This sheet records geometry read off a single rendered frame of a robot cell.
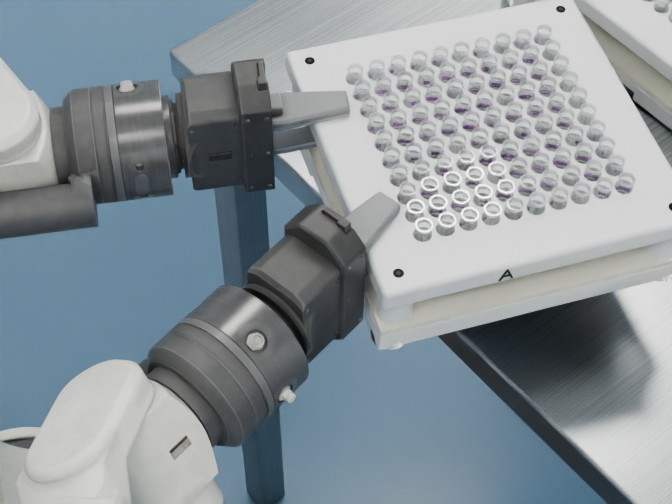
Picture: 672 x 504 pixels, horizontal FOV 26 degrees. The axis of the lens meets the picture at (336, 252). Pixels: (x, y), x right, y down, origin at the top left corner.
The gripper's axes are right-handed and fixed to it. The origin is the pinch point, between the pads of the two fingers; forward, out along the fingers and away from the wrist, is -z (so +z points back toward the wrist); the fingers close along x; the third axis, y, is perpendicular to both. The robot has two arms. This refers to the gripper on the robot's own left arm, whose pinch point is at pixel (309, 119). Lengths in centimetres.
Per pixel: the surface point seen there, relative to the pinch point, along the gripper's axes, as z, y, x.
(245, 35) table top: 2.6, -22.9, 13.4
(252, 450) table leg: 5, -19, 86
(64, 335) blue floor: 30, -52, 102
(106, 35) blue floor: 19, -114, 102
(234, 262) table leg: 5.6, -19.1, 43.8
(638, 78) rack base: -30.8, -9.3, 10.6
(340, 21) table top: -6.5, -23.2, 13.3
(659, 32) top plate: -32.1, -10.3, 6.0
